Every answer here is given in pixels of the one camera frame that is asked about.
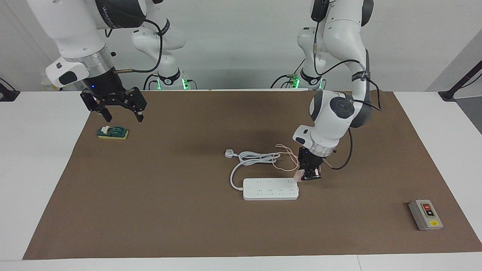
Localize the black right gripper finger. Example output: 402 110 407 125
126 87 148 123
80 92 113 123

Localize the pink charging cable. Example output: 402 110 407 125
272 144 302 172

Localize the white power strip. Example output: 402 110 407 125
243 178 300 201

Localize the green circuit board module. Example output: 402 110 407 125
97 125 129 140

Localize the white socket box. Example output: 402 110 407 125
42 84 78 92

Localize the black clamp stand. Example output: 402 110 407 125
0 78 20 102
438 60 482 102

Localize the brown table mat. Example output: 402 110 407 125
23 90 482 260

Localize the black base cable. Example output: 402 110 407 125
270 58 305 89
143 73 159 91

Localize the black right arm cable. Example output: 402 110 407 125
105 17 170 74

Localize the white power cord with plug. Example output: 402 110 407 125
225 149 282 190

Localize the grey on-off switch box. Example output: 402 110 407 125
408 199 444 231

